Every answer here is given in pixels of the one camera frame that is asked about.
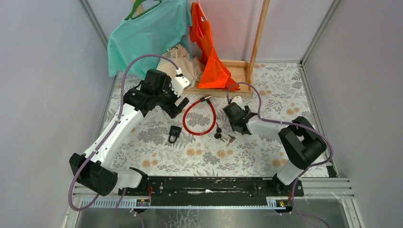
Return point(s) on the teal t-shirt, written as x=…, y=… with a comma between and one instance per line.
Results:
x=154, y=31

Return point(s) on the floral table mat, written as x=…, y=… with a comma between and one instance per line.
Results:
x=281, y=95

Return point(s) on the beige cloth bag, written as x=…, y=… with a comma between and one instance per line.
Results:
x=190, y=66

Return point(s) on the wooden clothes rack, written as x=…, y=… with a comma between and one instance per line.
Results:
x=241, y=71

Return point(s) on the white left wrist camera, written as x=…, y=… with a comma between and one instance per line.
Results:
x=180, y=83

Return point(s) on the black headed key bunch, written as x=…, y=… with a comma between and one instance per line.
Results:
x=218, y=134

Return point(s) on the black padlock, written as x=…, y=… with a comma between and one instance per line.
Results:
x=174, y=134

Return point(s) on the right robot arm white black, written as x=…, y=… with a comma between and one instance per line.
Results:
x=300, y=141

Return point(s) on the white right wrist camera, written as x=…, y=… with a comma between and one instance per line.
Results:
x=238, y=101

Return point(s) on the green clothes hanger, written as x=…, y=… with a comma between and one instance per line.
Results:
x=140, y=7

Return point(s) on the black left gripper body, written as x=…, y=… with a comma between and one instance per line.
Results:
x=166, y=99

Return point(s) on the red cable lock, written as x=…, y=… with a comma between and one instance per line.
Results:
x=214, y=122

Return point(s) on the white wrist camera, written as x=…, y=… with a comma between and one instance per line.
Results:
x=238, y=101
x=180, y=83

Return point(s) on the orange garment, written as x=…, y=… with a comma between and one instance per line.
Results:
x=215, y=75

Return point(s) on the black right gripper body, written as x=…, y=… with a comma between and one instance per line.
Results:
x=247, y=110

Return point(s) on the aluminium frame rail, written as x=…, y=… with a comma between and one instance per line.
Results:
x=314, y=188

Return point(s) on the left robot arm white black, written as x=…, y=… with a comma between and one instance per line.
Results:
x=92, y=168

